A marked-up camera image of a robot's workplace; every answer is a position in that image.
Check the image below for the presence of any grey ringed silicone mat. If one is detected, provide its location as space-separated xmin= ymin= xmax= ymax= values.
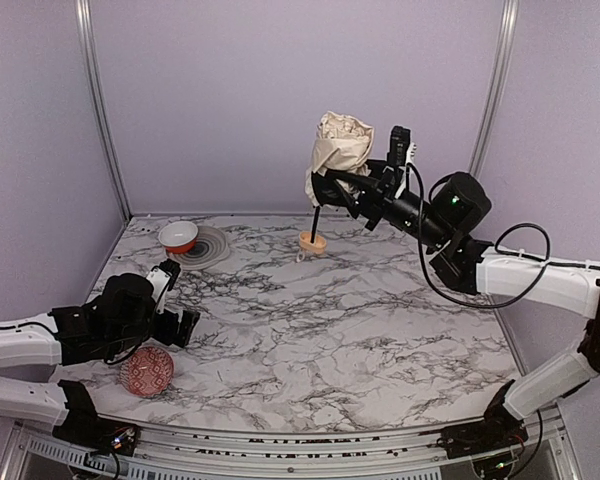
xmin=167 ymin=226 xmax=230 ymax=271

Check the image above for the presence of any right aluminium frame post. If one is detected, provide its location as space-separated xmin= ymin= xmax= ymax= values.
xmin=469 ymin=0 xmax=520 ymax=178

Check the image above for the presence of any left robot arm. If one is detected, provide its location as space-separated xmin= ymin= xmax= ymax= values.
xmin=0 ymin=267 xmax=200 ymax=428

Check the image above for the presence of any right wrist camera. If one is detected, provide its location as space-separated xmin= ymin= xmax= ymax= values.
xmin=387 ymin=125 xmax=414 ymax=173

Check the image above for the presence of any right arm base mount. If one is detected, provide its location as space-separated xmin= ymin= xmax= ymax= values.
xmin=436 ymin=421 xmax=529 ymax=459

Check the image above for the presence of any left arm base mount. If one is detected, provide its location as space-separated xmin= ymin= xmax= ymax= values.
xmin=52 ymin=417 xmax=140 ymax=456

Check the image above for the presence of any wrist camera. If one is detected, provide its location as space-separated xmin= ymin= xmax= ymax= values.
xmin=146 ymin=259 xmax=181 ymax=314
xmin=387 ymin=125 xmax=414 ymax=173

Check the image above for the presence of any left aluminium frame post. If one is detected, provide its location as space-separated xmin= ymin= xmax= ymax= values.
xmin=75 ymin=0 xmax=132 ymax=224

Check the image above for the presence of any aluminium frame post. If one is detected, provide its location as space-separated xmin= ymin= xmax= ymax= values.
xmin=469 ymin=0 xmax=520 ymax=178
xmin=75 ymin=0 xmax=132 ymax=224

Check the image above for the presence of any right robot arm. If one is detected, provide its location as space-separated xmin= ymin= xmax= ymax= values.
xmin=309 ymin=161 xmax=600 ymax=431

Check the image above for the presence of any beige folding umbrella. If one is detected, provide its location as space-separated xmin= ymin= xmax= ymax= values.
xmin=296 ymin=111 xmax=375 ymax=263

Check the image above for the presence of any front aluminium rail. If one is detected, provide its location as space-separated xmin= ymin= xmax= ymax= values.
xmin=0 ymin=407 xmax=581 ymax=479

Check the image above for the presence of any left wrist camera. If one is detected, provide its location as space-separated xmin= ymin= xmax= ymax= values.
xmin=146 ymin=259 xmax=181 ymax=314

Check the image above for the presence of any orange white bowl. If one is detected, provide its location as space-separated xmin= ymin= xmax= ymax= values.
xmin=158 ymin=221 xmax=199 ymax=254

